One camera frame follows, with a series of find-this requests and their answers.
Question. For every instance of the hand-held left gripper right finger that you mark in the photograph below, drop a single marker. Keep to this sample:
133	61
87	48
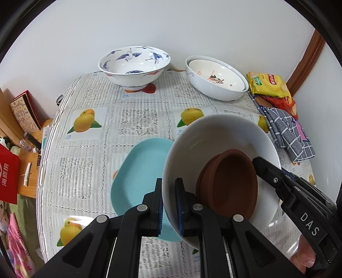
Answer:
179	211

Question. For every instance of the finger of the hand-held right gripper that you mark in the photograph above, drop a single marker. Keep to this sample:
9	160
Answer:
269	173
288	175

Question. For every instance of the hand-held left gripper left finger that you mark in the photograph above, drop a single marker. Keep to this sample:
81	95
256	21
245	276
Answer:
159	208

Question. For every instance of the brown clay dish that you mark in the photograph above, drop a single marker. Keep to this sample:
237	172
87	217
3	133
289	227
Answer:
229	184

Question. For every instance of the light blue plate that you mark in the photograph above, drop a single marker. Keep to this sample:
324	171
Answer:
139	171

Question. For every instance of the plain white bowl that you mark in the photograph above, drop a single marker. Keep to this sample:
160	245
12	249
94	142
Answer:
213	133

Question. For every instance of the person's right hand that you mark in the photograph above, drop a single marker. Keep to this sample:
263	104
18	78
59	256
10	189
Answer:
306	254

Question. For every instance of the grey checked cloth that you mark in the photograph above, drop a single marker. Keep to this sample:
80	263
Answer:
288	133

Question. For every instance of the red chip bag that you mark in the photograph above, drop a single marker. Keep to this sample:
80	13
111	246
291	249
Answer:
287	103

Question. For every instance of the lace fruit-print tablecloth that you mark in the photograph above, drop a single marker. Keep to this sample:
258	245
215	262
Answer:
88	160

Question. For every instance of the yellow chip bag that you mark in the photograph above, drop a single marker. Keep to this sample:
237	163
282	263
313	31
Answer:
269	84

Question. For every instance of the large white bowl grey scroll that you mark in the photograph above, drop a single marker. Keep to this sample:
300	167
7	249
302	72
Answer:
213	91

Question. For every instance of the white bowl orange print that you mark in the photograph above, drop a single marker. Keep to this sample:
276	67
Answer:
213	72

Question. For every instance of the green blanket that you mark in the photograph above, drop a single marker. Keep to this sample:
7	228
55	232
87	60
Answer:
29	213

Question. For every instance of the blue white patterned bowl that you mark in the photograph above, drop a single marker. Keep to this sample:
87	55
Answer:
133	80

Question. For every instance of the small white object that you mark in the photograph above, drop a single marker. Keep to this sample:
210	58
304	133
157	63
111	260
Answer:
26	175

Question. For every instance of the wooden side table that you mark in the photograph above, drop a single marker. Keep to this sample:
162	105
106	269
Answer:
29	157

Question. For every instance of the small black bottle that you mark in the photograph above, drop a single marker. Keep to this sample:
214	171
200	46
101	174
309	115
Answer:
33	140

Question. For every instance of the pink printed cloth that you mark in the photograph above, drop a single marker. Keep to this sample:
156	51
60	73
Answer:
18	246

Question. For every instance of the red paper bag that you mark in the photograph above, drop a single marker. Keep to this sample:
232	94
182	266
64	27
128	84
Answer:
8	176

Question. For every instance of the red patterned box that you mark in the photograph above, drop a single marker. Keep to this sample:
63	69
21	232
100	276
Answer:
25	112

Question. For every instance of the wooden door frame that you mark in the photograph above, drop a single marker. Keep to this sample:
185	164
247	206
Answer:
310	56

